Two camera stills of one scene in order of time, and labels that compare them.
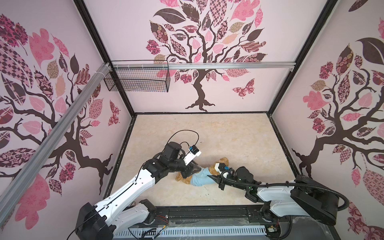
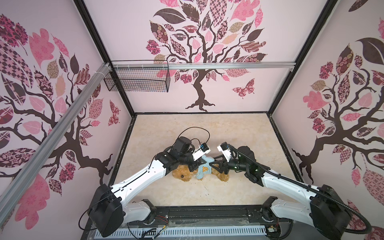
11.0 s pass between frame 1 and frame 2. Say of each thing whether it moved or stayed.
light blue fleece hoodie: moved
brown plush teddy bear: moved
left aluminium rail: stayed
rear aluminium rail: stayed
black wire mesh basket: stayed
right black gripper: moved
